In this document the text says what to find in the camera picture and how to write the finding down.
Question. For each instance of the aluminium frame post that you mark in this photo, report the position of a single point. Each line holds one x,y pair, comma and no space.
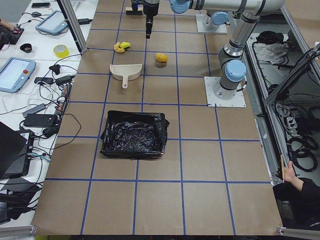
73,24

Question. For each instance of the person hand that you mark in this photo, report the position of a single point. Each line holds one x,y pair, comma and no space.
290,176

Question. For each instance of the blue teach pendant far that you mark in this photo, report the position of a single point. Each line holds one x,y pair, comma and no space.
53,24

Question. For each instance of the beige hand brush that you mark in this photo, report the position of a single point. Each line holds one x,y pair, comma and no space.
135,11

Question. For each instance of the yellow sponge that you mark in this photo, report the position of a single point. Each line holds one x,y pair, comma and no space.
125,45

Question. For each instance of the black power adapter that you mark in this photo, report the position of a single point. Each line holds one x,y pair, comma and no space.
40,120

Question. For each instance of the beige plastic dustpan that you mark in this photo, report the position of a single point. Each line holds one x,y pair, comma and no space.
125,72

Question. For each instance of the blue teach pendant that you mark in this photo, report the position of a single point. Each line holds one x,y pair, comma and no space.
53,24
15,73

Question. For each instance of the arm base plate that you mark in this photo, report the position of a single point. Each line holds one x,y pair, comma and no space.
216,96
205,26

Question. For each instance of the blue teach pendant near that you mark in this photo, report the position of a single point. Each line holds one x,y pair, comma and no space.
15,73

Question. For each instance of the black laptop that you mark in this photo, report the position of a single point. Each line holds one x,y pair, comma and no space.
15,152

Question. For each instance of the smartphone held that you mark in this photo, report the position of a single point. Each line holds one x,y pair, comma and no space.
282,168

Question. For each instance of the croissant bread piece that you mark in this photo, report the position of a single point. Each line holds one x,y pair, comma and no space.
117,48

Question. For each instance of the white crumpled cloth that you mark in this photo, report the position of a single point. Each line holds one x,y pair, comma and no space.
273,53

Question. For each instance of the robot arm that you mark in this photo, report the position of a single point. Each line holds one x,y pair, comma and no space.
251,11
215,22

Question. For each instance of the bin with black bag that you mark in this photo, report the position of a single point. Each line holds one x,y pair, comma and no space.
134,135

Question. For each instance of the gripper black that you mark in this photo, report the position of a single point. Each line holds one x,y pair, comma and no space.
150,10

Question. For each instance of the brown potato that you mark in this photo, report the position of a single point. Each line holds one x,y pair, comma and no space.
161,57

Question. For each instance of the yellow tape roll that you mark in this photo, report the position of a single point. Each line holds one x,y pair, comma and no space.
61,51

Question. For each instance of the black phone on desk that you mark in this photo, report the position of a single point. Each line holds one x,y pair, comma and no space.
39,5

